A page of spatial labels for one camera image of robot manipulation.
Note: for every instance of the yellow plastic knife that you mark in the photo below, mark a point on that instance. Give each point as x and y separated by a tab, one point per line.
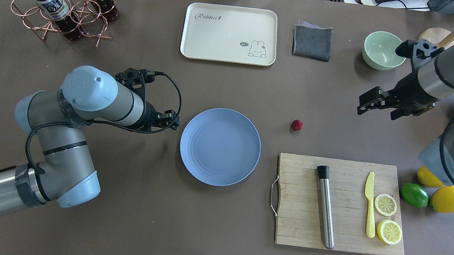
369	194

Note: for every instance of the cream rabbit tray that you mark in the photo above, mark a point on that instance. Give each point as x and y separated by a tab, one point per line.
229	34

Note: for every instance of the blue plate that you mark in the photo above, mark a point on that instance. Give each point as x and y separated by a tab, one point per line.
220	147

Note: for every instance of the tea bottle front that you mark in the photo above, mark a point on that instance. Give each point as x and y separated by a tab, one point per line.
62	15

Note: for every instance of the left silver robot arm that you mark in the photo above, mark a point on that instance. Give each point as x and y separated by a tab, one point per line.
59	166

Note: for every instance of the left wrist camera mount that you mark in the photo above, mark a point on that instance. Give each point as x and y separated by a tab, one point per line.
136	80

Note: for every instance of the lemon slice upper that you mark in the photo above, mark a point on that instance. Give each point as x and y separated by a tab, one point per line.
385	205

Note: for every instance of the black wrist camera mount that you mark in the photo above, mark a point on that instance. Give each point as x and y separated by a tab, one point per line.
419	52

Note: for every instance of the lemon whole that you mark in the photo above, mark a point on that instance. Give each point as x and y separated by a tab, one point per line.
443	199
428	179

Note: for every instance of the green lime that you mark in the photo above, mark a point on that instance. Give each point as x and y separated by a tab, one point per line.
414	194

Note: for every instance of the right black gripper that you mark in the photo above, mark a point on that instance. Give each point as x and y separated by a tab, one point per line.
408	91

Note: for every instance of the green bowl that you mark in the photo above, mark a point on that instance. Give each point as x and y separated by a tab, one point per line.
379	51

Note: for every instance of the copper wire bottle rack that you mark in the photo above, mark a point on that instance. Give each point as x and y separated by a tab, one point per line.
93	25

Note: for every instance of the lemon upper whole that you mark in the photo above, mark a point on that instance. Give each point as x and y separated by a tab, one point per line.
428	179

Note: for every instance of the steel muddler black tip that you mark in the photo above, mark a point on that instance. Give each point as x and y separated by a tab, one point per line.
327	220

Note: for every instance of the lemon half lower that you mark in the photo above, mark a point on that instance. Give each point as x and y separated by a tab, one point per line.
389	231

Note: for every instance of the grey folded cloth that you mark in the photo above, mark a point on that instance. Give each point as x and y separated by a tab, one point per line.
312	41

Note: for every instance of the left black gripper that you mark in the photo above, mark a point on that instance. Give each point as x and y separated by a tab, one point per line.
150	117

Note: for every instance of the lemon lower whole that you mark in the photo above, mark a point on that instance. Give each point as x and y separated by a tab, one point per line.
443	199

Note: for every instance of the wooden cutting board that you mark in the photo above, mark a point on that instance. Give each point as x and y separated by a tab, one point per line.
299	212

